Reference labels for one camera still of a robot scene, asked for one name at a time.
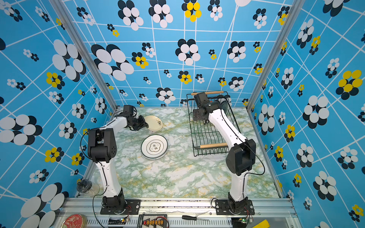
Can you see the cream plate with flower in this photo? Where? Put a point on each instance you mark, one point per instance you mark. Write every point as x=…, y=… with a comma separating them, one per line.
x=154, y=123

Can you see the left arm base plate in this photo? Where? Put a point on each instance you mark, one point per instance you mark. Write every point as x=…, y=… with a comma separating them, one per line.
x=128, y=207

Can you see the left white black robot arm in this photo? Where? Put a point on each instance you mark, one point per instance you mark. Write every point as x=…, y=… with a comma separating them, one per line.
x=102, y=149

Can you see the right wooden rack handle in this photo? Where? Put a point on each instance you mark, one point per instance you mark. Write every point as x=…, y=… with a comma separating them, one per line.
x=215, y=145

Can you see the left wooden rack handle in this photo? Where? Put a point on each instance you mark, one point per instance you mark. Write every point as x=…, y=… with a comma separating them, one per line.
x=208, y=93

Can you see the red round tin lid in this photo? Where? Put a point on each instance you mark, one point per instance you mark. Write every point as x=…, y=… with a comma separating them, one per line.
x=75, y=221

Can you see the yellow paper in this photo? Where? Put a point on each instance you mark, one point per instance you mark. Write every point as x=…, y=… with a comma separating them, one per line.
x=262, y=224

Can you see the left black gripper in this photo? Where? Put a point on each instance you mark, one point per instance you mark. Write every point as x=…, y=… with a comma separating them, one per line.
x=143, y=123

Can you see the clear plastic jar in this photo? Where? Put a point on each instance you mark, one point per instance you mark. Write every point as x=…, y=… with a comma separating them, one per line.
x=88, y=188

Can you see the wooden rack handle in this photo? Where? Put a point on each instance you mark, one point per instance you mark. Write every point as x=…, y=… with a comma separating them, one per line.
x=208, y=93
x=215, y=145

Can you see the aluminium frame rail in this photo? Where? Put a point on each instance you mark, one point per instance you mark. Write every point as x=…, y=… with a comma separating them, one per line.
x=280, y=213

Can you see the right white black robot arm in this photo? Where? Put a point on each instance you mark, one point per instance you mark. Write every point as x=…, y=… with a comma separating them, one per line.
x=242, y=151

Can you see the black wire dish rack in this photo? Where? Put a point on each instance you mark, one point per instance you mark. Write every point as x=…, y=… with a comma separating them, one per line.
x=202, y=133

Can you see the black screwdriver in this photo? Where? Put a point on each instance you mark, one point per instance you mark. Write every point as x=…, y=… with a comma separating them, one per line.
x=186, y=217

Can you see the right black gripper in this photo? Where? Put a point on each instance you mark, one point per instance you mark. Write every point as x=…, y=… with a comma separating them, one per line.
x=196, y=116

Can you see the small circuit board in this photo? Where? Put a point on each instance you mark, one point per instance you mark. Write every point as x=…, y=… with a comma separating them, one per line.
x=117, y=221

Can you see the black terminal block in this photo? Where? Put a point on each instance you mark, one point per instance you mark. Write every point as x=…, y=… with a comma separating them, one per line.
x=153, y=221

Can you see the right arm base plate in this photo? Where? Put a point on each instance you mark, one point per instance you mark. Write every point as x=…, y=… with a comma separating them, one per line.
x=229, y=207

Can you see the white plate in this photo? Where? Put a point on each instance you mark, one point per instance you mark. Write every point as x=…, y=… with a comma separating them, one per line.
x=154, y=147

